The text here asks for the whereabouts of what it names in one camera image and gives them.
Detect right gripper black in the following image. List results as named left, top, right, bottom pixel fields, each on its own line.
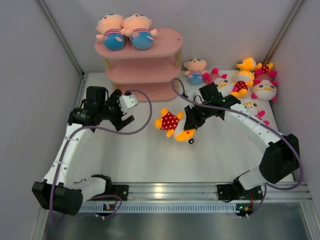
left=184, top=102, right=213, bottom=131

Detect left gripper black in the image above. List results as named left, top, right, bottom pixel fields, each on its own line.
left=98, top=90, right=134, bottom=131

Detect yellow plush red dotted dress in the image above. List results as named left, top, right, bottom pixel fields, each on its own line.
left=154, top=108, right=196, bottom=144

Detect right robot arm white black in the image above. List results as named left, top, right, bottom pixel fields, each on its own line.
left=181, top=84, right=300, bottom=201

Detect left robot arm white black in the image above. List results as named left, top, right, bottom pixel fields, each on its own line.
left=32, top=86, right=138, bottom=216

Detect pink three-tier shelf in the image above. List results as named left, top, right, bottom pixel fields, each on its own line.
left=94, top=28, right=183, bottom=102

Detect small baby doll on table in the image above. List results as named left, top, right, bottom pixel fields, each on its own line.
left=184, top=58, right=208, bottom=85

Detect white plush yellow glasses front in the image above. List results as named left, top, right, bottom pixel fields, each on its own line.
left=241, top=99, right=270, bottom=126

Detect white plush yellow glasses right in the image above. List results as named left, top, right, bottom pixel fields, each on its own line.
left=251, top=69, right=278, bottom=102

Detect left baby doll blue pants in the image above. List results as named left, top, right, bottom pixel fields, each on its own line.
left=95, top=13, right=125, bottom=51

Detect baby doll blue pants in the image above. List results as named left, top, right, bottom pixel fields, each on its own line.
left=121, top=13, right=158, bottom=50
left=95, top=13, right=125, bottom=51

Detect right baby doll blue pants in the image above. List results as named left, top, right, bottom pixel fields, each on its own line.
left=121, top=13, right=158, bottom=50

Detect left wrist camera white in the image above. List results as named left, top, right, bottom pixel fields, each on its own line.
left=119, top=92, right=139, bottom=113

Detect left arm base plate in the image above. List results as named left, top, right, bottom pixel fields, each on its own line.
left=111, top=184, right=129, bottom=201

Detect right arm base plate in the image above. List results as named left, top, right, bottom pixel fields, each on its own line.
left=216, top=183, right=263, bottom=202

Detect perforated cable duct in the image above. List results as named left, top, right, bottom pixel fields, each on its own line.
left=79, top=202, right=251, bottom=214

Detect aluminium mounting rail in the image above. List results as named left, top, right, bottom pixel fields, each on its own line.
left=120, top=182, right=313, bottom=203

